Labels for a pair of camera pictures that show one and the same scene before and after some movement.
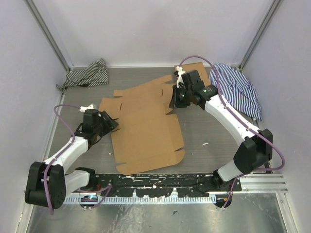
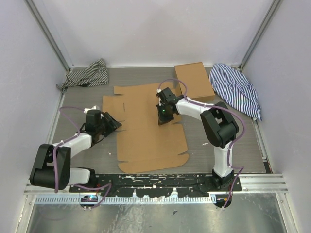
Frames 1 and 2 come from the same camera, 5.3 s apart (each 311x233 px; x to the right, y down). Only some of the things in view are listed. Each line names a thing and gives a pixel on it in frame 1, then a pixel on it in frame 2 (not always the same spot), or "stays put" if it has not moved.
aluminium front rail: x=272 y=183 stays put
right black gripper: x=175 y=100 -> x=163 y=120
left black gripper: x=110 y=124 stays put
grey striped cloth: x=95 y=74 stays put
